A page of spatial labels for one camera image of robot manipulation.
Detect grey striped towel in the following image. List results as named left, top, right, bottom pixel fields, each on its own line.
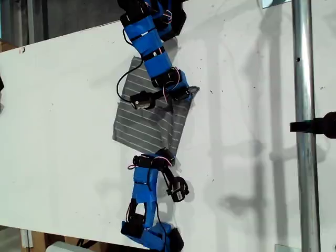
left=112, top=56, right=201, bottom=158

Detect white box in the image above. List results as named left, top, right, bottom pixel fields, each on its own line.
left=45, top=241, right=89, bottom=252

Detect cardboard box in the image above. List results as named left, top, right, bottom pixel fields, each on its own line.
left=30, top=231, right=79, bottom=252

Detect camera black cable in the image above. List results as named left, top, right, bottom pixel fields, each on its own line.
left=146, top=167, right=169, bottom=237
left=116, top=26, right=144, bottom=102

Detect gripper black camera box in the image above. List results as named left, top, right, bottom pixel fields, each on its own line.
left=167, top=177, right=190, bottom=203
left=130, top=90, right=157, bottom=111

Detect steel post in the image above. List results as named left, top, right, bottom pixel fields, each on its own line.
left=291, top=0, right=322, bottom=252

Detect metal bracket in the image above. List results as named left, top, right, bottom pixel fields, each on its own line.
left=261, top=0, right=292, bottom=9

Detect black post clamp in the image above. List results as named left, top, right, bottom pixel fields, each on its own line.
left=290, top=111, right=336, bottom=140

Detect white table leg bracket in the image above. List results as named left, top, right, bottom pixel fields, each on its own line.
left=20, top=229, right=34, bottom=249

